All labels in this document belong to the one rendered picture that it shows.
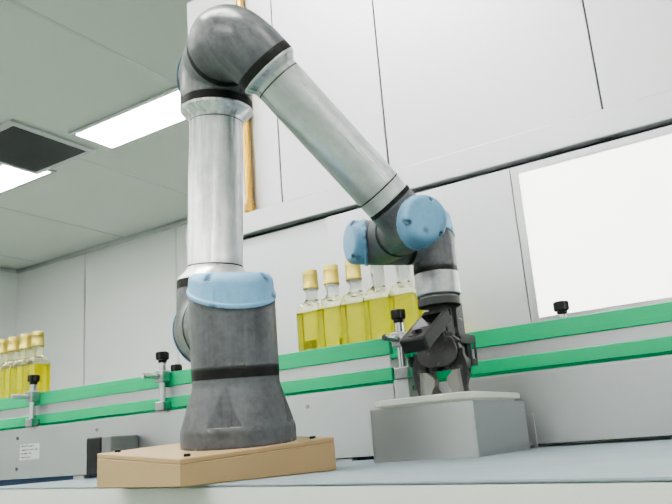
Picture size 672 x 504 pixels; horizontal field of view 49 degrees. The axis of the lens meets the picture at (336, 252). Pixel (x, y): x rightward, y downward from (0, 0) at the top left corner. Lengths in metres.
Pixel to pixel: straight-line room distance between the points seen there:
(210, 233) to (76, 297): 6.24
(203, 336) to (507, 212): 0.83
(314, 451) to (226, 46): 0.57
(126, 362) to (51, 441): 4.76
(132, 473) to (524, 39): 1.24
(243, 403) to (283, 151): 1.13
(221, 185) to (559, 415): 0.68
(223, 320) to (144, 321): 5.65
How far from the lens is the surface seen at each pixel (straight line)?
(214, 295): 0.95
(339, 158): 1.07
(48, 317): 7.62
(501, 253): 1.57
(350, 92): 1.90
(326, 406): 1.41
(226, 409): 0.94
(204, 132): 1.16
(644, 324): 1.31
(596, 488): 0.52
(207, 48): 1.11
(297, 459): 0.94
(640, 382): 1.29
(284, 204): 1.89
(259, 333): 0.95
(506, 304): 1.55
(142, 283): 6.67
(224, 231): 1.12
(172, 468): 0.87
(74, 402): 1.94
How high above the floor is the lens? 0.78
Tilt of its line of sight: 15 degrees up
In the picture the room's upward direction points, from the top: 4 degrees counter-clockwise
